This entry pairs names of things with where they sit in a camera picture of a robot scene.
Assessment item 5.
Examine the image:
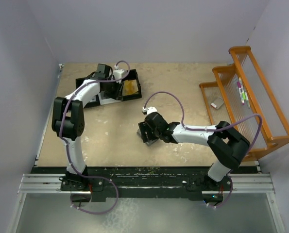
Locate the grey card holder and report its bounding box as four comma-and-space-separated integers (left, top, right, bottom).
136, 129, 158, 146

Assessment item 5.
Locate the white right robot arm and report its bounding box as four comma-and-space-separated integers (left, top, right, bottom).
138, 112, 251, 190

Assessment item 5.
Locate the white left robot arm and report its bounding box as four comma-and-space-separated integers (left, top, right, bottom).
51, 61, 130, 190

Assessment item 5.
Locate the gold cards stack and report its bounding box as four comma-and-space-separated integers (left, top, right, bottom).
122, 80, 138, 96

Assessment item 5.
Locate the black bin with gold cards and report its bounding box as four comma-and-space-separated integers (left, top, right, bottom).
115, 69, 142, 101

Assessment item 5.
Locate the orange wooden rack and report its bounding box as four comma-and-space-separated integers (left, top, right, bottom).
199, 46, 289, 162

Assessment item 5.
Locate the pink marker pen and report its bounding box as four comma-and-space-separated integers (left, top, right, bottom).
237, 78, 244, 99

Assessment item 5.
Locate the green marker pen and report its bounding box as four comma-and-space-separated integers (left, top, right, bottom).
240, 91, 251, 108

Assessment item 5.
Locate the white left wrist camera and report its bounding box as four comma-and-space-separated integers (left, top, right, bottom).
113, 69, 126, 83

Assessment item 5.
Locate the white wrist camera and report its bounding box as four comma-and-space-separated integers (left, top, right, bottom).
113, 69, 126, 83
142, 107, 157, 116

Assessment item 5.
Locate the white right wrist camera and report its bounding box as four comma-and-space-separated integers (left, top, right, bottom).
142, 107, 157, 116

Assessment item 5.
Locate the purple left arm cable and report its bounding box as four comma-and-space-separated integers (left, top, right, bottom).
59, 60, 131, 175

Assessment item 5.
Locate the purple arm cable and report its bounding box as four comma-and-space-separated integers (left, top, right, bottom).
59, 60, 131, 175
144, 91, 263, 158

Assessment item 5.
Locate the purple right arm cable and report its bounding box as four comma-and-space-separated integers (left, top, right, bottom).
144, 91, 263, 158

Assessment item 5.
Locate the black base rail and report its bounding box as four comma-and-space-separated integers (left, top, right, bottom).
59, 166, 232, 202

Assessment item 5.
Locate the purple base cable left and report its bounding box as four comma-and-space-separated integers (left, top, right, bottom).
70, 177, 121, 215

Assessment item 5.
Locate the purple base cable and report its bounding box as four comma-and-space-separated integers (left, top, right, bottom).
204, 174, 234, 210
70, 177, 121, 215

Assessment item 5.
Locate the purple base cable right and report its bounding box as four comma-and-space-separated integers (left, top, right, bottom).
204, 174, 234, 210

